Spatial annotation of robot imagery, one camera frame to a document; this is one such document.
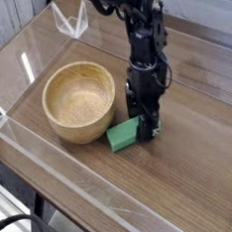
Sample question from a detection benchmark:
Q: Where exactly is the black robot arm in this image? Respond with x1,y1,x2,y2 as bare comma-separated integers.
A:
90,0,173,142

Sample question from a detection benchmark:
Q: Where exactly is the green rectangular block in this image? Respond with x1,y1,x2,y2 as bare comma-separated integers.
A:
104,113,165,154

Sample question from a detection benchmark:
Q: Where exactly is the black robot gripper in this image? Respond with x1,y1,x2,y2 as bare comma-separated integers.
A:
125,56,171,142

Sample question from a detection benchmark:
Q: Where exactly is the clear acrylic tray wall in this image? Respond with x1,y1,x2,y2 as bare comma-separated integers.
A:
0,110,184,232

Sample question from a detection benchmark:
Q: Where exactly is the light brown wooden bowl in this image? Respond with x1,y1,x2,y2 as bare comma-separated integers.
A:
42,60,116,144

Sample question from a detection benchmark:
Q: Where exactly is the clear acrylic corner bracket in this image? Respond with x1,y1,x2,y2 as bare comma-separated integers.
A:
51,0,88,39

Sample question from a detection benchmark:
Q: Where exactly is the black table leg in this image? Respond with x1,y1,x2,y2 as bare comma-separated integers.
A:
34,193,45,218

